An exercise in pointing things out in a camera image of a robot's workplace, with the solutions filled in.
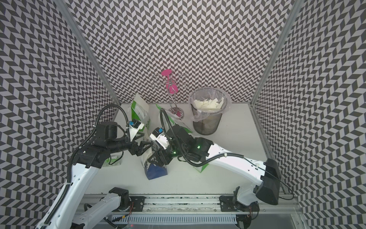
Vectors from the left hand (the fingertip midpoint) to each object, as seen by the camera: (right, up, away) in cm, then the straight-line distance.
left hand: (146, 141), depth 68 cm
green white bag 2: (+27, -18, +11) cm, 34 cm away
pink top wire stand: (+8, +34, +33) cm, 48 cm away
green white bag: (-10, +15, +21) cm, 28 cm away
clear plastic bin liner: (+28, +13, +12) cm, 33 cm away
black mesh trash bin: (+32, +8, +17) cm, 37 cm away
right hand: (+5, -7, -6) cm, 11 cm away
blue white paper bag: (+1, -17, +7) cm, 19 cm away
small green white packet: (-9, -6, -12) cm, 16 cm away
